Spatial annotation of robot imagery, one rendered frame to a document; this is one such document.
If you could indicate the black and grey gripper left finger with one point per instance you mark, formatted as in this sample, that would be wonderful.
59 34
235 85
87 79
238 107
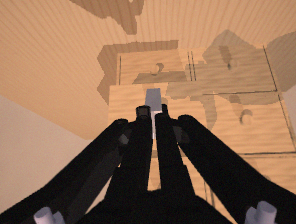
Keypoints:
69 194

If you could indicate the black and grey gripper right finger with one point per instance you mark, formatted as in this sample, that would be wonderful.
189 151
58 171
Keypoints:
245 193

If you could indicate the small wooden chest of drawers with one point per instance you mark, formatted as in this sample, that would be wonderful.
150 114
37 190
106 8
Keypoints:
276 92

